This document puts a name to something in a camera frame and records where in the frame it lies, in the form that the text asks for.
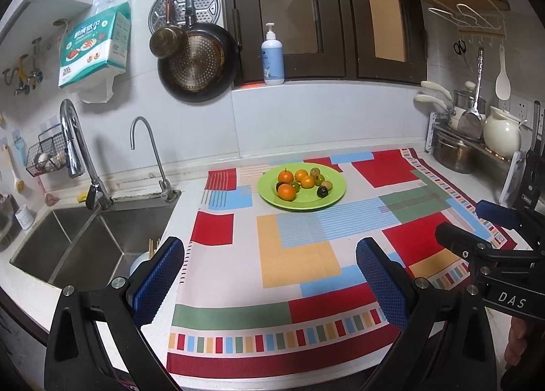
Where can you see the large chrome faucet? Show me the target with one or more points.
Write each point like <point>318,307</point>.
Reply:
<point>74,135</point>

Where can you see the small orange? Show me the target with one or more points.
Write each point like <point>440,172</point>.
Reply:
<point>286,192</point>
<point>307,181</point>
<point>301,175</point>

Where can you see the dark wooden window frame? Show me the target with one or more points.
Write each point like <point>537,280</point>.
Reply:
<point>332,54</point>

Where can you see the brass strainer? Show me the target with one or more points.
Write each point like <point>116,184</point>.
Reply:
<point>193,63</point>

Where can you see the small brass pot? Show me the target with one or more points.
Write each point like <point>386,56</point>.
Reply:
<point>167,42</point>

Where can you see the large orange with stem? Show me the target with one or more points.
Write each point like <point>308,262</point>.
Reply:
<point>284,176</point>

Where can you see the black frying pan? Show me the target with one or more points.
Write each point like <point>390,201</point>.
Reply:
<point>228,58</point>

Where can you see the white wall socket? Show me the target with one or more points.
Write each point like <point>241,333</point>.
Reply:
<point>517,106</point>

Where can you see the small green fruit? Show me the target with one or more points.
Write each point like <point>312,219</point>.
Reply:
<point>315,171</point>
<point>295,185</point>

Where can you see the green plate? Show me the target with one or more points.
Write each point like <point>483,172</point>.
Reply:
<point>336,190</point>

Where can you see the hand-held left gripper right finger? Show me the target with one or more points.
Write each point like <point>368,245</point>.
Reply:
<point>379,284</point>

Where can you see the white pump soap bottle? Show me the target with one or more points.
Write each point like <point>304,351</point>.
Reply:
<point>272,58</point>

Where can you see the wooden chopsticks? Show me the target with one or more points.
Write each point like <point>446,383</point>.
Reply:
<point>152,246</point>

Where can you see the black scissors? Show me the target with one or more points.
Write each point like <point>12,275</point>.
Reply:
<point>460,48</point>

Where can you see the yellow sponge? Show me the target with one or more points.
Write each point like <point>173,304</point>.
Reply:
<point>81,197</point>

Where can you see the white rice paddle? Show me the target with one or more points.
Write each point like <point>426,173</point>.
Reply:
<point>502,80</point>

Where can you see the colourful patchwork tablecloth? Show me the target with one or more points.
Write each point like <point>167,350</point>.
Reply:
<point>298,246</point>

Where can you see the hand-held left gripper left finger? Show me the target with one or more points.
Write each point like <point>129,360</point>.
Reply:
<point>157,284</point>

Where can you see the metal steamer rack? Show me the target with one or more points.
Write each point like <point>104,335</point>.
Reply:
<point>206,1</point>

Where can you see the white cup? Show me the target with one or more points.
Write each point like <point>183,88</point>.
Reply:
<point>24,218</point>

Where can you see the stainless steel pot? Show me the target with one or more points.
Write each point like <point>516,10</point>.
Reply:
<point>453,152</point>

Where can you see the thin gooseneck faucet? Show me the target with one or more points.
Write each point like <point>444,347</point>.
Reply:
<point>149,135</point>

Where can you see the white ceramic jar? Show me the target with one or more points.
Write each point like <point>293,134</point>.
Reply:
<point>502,133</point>

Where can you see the white bowl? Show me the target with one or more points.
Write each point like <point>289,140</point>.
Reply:
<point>138,265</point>

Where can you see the person's right hand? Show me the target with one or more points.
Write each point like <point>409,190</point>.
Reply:
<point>516,342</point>

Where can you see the dark purple fruit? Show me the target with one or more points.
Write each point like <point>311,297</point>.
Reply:
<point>322,192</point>

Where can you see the stainless steel sink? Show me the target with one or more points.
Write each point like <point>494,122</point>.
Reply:
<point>85,237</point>

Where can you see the wall hooks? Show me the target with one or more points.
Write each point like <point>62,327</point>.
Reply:
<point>23,75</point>

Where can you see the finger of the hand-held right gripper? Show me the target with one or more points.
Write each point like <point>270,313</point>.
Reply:
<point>496,214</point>
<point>464,242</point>

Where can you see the brown kiwi fruit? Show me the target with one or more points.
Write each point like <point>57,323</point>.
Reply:
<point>326,185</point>

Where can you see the steel pot with lid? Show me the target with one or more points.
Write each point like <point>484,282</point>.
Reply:
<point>462,101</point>

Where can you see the metal dish rack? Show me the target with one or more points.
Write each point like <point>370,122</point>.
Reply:
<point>506,178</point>

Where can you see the teal paper towel package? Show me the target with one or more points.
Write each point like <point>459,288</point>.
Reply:
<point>93,46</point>

